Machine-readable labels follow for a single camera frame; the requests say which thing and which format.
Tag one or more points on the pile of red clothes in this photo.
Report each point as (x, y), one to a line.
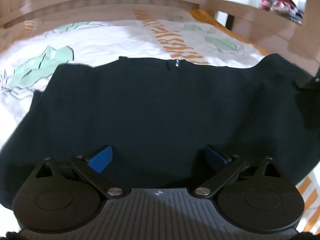
(275, 1)

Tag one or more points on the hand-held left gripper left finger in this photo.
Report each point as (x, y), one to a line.
(101, 158)

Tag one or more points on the beige wooden headboard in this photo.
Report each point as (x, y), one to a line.
(100, 0)

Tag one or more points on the beige shelf unit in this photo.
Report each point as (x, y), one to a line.
(262, 17)

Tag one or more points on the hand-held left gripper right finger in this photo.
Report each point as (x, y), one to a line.
(215, 158)

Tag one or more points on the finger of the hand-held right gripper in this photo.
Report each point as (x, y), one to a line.
(311, 83)

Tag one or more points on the white leaf-print bed sheet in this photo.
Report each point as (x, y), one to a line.
(100, 37)

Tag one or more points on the dark teal zip sweater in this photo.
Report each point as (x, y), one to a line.
(150, 105)

